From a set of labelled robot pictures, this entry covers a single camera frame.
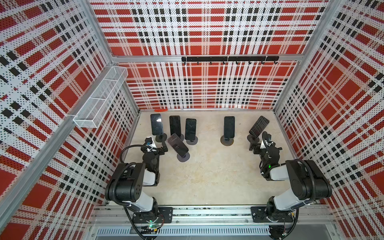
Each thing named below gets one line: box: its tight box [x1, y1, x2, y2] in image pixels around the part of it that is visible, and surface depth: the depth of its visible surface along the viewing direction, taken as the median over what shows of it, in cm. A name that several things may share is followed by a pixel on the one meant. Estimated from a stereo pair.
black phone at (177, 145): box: [166, 133, 189, 158], surface depth 90 cm
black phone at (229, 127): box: [223, 116, 235, 138], surface depth 97 cm
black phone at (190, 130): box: [185, 118, 197, 140], surface depth 98 cm
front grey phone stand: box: [177, 152, 190, 162], surface depth 96 cm
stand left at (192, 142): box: [186, 136, 198, 145], surface depth 103 cm
